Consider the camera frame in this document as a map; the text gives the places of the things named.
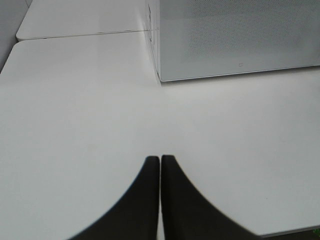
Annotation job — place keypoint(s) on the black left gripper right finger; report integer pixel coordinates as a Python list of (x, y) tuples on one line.
[(187, 214)]

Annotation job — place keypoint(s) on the white microwave door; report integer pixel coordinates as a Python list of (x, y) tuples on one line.
[(240, 37)]

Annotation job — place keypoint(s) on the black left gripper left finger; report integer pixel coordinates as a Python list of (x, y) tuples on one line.
[(135, 215)]

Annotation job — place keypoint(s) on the white microwave oven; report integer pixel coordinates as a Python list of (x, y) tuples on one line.
[(237, 37)]

